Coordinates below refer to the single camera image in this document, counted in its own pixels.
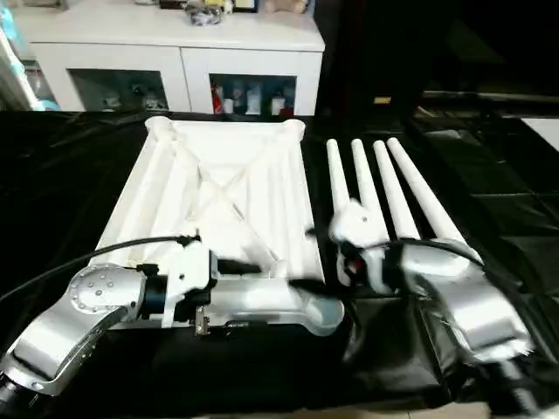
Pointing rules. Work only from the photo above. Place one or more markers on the white flat board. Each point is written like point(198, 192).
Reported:
point(543, 131)

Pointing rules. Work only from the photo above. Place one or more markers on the white sideboard cabinet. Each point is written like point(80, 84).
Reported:
point(174, 57)

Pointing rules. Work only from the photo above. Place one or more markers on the dark bag of items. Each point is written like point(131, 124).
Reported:
point(204, 16)

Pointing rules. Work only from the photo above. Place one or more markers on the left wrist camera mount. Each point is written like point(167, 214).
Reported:
point(188, 270)

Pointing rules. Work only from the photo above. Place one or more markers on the small tan object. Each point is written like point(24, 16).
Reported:
point(382, 100)

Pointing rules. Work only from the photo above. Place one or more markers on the beige plush toy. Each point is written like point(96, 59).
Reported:
point(286, 6)

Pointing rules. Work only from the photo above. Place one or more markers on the white plastic table top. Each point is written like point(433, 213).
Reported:
point(174, 196)

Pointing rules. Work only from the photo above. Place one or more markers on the dark metal bar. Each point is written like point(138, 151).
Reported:
point(480, 94)

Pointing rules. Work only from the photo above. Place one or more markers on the red bottle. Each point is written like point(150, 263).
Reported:
point(217, 100)

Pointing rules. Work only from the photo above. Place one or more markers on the teal white plastic object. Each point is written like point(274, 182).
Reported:
point(17, 65)

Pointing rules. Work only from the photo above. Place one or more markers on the black work mat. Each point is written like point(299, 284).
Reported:
point(65, 174)

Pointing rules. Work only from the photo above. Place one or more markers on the white tapered table leg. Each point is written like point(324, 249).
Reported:
point(423, 192)
point(338, 174)
point(395, 192)
point(367, 183)

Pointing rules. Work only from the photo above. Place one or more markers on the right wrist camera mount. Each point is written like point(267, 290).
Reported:
point(358, 218)

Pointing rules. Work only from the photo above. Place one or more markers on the tall white jar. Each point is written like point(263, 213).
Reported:
point(254, 102)

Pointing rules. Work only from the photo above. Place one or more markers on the small white jar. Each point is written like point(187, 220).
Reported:
point(229, 107)
point(278, 107)

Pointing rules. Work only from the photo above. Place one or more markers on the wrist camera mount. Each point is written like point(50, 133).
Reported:
point(358, 218)
point(188, 270)

